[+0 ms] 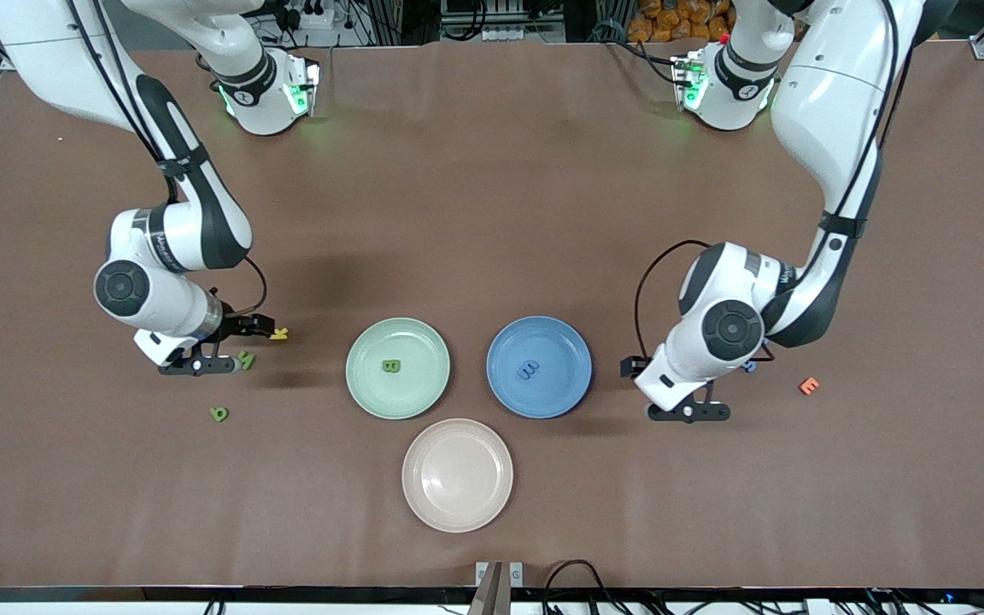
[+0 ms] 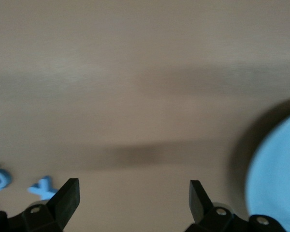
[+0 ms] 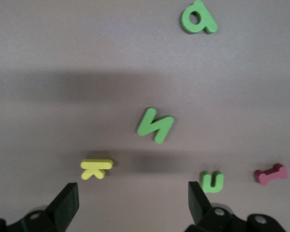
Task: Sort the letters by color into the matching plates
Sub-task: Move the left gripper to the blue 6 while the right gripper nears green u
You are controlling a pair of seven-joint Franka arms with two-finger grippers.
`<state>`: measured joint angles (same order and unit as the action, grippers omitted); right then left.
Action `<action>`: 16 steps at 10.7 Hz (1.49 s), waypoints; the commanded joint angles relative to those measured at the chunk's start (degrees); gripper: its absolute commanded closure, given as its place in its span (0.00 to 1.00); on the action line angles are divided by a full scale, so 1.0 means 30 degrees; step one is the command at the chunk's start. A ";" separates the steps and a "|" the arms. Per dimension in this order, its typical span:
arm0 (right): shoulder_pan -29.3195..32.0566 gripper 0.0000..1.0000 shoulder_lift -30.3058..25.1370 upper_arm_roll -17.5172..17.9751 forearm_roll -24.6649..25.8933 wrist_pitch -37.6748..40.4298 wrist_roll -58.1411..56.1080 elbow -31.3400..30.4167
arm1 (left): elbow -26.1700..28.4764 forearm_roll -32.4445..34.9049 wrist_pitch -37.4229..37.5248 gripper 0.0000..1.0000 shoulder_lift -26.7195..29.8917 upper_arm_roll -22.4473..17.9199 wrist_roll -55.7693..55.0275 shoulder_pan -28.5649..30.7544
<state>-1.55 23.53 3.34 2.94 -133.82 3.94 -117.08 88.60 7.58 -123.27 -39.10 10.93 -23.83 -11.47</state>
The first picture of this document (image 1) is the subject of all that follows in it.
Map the white power strip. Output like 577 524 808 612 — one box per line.
274 0 339 31

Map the black looped cable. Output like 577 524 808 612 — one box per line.
541 559 630 615

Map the green plate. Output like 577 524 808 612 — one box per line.
345 317 451 421

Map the black base cable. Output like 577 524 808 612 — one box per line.
599 26 682 85

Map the blue plate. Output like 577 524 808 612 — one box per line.
486 315 594 420

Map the metal table clamp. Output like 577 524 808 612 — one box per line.
468 561 524 615

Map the orange snack bag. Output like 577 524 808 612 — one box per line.
629 0 736 44

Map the beige pink plate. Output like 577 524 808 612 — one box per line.
401 418 514 534

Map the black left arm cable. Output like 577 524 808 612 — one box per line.
633 0 916 364

